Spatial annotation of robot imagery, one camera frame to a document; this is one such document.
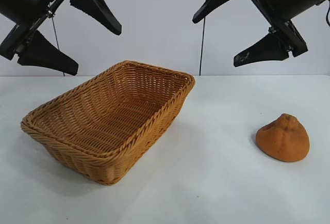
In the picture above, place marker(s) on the woven wicker basket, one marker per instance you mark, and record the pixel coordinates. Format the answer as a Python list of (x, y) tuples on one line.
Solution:
[(116, 120)]

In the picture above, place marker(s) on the brown bread roll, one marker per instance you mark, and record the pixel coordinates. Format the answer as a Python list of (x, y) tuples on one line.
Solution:
[(283, 144)]

